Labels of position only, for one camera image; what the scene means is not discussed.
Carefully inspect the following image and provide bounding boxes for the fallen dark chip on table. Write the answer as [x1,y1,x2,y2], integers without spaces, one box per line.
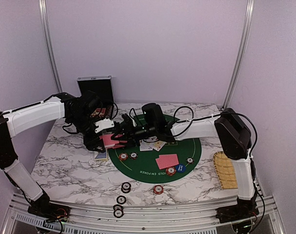
[116,195,127,205]

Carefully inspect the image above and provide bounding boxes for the small orange chip pile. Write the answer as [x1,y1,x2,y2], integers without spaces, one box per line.
[166,167,176,176]
[118,153,129,161]

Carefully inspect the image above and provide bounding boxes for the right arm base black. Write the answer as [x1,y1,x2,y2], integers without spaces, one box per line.
[215,193,259,223]

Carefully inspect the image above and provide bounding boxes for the orange red chip stack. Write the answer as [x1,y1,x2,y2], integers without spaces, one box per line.
[153,185,164,195]

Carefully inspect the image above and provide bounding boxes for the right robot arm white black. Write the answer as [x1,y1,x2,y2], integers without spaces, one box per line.
[112,103,256,218]

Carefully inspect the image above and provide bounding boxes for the face-up community cards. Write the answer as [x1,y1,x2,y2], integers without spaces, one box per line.
[139,139,166,151]

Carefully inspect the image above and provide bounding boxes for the fallen dark chip lower rail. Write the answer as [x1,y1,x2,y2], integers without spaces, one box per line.
[113,210,124,218]

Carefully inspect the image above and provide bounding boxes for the dealt red-backed cards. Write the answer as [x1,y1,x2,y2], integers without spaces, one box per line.
[112,142,126,149]

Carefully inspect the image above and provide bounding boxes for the aluminium poker case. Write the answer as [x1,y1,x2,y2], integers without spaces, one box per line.
[77,76,117,120]

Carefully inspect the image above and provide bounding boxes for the card deck box in case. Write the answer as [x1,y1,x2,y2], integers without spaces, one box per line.
[91,108,106,117]

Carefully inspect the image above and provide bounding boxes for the playing card box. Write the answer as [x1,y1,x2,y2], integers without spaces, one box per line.
[94,151,108,161]

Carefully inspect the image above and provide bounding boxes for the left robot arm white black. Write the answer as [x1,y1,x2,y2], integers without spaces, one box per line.
[0,91,105,217]

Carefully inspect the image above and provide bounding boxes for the blue small blind button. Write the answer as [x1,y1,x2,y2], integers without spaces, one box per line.
[175,164,186,173]

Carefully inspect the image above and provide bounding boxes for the round green poker mat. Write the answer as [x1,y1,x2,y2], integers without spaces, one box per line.
[108,138,202,184]

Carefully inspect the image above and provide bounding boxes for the woven bamboo tray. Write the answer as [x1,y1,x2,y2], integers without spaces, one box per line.
[213,151,238,190]

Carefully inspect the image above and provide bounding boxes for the right chip row in case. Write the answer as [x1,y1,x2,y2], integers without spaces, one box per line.
[105,105,114,119]

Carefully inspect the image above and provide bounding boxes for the dark chips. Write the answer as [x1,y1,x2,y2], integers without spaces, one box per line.
[130,152,138,159]

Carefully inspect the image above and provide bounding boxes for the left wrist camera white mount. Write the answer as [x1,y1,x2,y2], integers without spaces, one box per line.
[94,118,114,134]

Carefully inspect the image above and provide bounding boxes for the front aluminium rail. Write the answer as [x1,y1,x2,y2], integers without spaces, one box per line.
[0,194,286,234]

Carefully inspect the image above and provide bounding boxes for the dark brown chip stack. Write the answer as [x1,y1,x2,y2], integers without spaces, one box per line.
[121,182,131,194]

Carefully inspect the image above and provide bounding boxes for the red-backed playing card deck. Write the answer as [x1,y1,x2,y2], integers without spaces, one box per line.
[100,134,119,148]

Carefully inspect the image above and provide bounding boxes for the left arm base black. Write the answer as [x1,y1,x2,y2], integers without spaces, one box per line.
[28,190,70,221]

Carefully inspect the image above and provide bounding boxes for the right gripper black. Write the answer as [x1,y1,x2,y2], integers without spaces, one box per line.
[111,121,157,147]

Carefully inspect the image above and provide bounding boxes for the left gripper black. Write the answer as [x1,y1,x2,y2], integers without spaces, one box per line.
[68,112,105,153]

